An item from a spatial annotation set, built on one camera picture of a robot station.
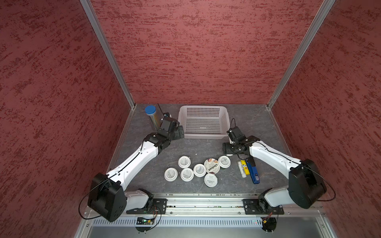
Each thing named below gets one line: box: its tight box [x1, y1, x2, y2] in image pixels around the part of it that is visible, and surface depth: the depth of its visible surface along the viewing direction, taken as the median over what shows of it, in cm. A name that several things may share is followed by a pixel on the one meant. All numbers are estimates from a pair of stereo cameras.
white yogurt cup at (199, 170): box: [192, 163, 207, 178], surface depth 81 cm
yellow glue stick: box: [240, 159, 251, 176], surface depth 87 cm
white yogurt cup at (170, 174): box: [163, 167, 179, 182], surface depth 80 cm
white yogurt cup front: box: [203, 173, 218, 188], surface depth 79 cm
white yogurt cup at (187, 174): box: [180, 167, 194, 182], surface depth 80 cm
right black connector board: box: [260, 217, 277, 235], surface depth 71 cm
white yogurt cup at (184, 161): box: [177, 155, 191, 169], surface depth 85 cm
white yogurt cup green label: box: [217, 155, 232, 169], surface depth 85 cm
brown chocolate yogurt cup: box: [203, 157, 221, 175], surface depth 85 cm
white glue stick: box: [236, 160, 247, 179], surface depth 87 cm
